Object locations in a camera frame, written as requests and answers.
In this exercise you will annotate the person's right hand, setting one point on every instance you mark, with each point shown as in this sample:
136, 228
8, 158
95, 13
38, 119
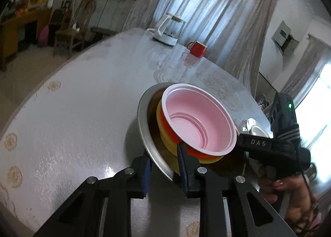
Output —
292, 190

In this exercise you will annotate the pink bag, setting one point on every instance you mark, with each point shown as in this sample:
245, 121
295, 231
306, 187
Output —
43, 36

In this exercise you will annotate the grey sheer window curtain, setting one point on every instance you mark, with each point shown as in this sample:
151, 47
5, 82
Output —
206, 7

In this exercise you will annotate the yellow plastic bowl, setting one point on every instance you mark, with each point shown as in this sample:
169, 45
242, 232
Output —
165, 136

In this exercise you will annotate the grey side curtain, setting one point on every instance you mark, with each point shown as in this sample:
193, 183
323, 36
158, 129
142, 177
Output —
307, 69

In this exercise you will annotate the stainless steel bowl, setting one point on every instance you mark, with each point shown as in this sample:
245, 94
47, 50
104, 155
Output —
144, 120

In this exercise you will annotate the person's right forearm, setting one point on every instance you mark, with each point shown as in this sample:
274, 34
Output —
305, 222

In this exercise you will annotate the white electric glass kettle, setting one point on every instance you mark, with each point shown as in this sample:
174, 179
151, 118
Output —
165, 30

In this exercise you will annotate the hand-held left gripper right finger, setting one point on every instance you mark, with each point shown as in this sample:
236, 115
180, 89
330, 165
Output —
184, 167

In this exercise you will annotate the wall electrical box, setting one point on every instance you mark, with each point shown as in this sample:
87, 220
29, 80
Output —
283, 38

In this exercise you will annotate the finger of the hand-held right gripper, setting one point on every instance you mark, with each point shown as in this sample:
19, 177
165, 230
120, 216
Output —
256, 145

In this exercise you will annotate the wooden cabinet with shelves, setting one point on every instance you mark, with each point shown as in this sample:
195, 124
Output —
15, 32

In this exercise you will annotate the red plastic bowl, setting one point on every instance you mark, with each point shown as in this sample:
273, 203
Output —
199, 123

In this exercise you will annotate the wooden chair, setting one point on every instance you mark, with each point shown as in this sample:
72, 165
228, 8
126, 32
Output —
75, 30

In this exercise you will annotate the red mug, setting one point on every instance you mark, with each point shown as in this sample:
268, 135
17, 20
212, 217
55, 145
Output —
197, 49

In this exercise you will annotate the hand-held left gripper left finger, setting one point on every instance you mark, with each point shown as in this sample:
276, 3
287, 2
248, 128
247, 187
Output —
145, 177

